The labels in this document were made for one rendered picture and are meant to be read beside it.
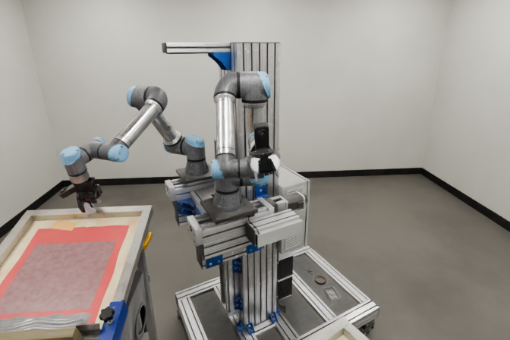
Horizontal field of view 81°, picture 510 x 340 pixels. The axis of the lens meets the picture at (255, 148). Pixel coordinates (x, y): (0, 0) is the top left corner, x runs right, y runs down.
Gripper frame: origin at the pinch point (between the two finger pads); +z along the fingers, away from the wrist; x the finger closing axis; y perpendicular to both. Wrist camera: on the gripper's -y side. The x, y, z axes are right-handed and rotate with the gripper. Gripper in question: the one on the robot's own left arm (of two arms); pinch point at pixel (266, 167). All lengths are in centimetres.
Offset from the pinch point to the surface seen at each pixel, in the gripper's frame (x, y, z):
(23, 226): 109, 28, -46
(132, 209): 63, 32, -53
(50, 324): 80, 46, -5
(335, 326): -18, 72, -7
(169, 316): 87, 157, -109
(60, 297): 82, 44, -15
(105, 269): 69, 43, -25
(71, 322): 73, 47, -6
